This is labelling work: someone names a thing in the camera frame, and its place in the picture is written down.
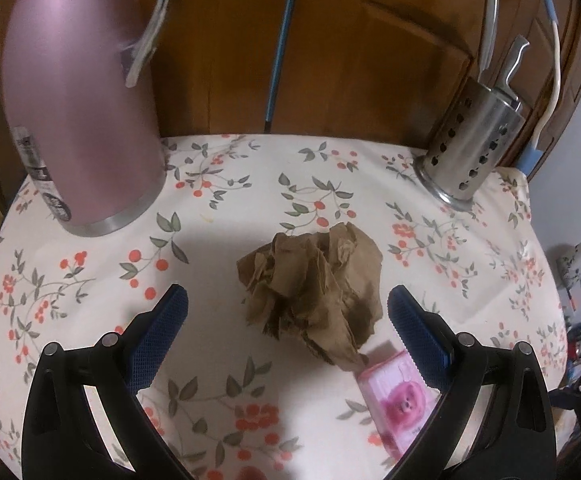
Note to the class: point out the brown paper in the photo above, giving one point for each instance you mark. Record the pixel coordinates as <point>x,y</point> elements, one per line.
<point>310,290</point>

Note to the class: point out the pink tissue pack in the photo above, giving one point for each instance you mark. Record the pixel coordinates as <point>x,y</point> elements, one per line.
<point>400,400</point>

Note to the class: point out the metal utensil holder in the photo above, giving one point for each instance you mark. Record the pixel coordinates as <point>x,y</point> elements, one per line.
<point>470,145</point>

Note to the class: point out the pink thermos jug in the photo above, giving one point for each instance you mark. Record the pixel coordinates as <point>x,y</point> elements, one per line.
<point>80,110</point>

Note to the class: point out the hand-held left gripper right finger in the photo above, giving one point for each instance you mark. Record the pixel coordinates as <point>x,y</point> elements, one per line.
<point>415,335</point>

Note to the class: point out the blue pole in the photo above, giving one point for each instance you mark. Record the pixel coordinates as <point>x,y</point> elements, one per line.
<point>278,60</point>

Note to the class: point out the floral tablecloth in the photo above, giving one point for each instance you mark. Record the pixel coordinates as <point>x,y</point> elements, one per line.
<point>280,185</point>

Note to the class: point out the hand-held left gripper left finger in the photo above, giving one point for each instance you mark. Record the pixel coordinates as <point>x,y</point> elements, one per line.
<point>163,335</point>

